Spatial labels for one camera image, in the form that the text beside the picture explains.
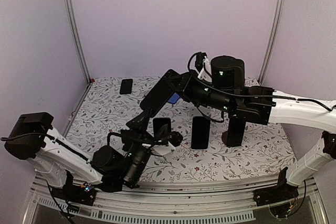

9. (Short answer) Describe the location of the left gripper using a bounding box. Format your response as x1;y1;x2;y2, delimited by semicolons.
121;109;156;188

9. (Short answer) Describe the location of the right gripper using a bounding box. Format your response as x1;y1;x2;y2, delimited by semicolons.
166;68;234;113

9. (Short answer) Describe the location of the black phone teal edge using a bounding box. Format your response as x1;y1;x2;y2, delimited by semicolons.
153;118;171;139

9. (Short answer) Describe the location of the black phone blue edge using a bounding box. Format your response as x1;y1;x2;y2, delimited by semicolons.
191;116;211;150

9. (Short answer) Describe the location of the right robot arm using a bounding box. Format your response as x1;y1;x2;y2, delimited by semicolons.
161;100;322;183

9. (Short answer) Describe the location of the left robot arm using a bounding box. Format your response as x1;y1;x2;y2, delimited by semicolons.
1;110;182;200

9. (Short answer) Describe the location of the blue phone face down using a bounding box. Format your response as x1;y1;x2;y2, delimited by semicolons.
167;93;180;104

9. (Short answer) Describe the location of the small black phone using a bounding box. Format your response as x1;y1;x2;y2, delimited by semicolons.
119;79;133;94

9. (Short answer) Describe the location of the floral patterned table mat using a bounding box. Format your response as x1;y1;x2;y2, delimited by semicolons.
67;77;296;183

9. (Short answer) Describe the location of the left black cable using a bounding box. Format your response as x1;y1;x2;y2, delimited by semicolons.
107;132;169;151

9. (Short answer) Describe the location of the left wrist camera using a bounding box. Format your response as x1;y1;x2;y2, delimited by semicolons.
142;131;183;156

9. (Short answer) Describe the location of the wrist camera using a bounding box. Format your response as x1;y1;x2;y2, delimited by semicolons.
142;131;183;156
195;52;212;82

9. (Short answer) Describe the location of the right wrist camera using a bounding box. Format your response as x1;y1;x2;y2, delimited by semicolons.
195;52;212;82

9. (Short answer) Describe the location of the front aluminium rail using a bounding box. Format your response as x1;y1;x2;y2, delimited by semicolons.
23;175;332;223

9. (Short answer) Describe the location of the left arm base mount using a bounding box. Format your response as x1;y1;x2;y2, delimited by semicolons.
51;171;97;206

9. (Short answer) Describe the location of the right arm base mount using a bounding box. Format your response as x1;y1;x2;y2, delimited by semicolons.
253;167;299;206

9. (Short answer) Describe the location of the right aluminium frame post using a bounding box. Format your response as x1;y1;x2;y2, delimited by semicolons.
258;0;285;84

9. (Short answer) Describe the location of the aluminium frame post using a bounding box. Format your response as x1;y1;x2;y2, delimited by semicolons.
258;0;285;84
64;0;91;84

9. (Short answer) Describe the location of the left aluminium frame post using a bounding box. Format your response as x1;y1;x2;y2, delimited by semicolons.
64;0;91;84

